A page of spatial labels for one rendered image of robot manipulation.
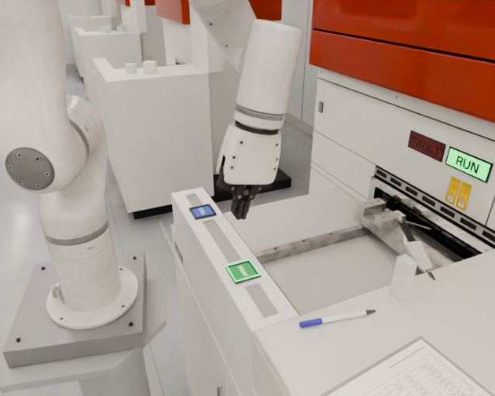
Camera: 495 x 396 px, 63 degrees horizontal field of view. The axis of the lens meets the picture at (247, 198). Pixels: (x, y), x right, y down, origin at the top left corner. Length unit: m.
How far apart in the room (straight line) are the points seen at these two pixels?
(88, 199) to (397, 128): 0.84
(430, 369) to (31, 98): 0.71
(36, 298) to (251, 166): 0.57
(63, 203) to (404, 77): 0.84
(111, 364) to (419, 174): 0.89
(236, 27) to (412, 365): 0.60
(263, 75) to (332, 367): 0.45
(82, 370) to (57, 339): 0.08
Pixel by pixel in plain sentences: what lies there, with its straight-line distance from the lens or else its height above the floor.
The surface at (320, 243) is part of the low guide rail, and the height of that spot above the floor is 0.84.
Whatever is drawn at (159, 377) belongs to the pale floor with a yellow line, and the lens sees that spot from 1.90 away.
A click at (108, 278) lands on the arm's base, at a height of 0.95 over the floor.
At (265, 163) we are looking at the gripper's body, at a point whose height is 1.21.
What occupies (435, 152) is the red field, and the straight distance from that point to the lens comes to 1.14.
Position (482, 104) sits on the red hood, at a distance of 0.98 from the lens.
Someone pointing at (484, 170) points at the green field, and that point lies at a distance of 1.06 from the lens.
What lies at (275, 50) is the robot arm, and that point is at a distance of 0.63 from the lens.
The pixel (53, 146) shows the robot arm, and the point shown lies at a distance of 0.67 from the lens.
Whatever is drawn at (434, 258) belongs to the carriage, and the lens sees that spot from 1.10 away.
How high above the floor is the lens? 1.48
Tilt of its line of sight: 29 degrees down
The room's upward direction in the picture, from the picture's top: straight up
